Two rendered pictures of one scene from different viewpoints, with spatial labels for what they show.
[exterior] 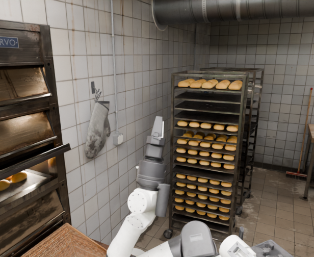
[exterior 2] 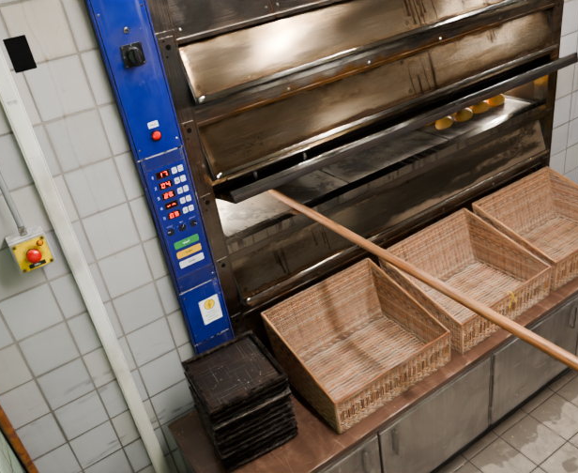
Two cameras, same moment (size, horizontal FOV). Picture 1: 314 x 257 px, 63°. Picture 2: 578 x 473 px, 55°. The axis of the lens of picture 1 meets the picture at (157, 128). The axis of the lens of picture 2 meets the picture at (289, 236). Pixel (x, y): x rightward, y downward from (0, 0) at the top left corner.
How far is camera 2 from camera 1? 1.45 m
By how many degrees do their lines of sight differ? 35
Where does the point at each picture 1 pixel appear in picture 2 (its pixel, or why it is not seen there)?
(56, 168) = (546, 90)
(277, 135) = not seen: outside the picture
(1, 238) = (488, 162)
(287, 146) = not seen: outside the picture
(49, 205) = (532, 139)
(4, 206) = (496, 126)
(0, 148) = (505, 54)
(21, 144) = (523, 52)
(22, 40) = not seen: outside the picture
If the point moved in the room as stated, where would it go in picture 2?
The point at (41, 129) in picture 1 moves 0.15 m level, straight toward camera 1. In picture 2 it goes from (541, 35) to (552, 41)
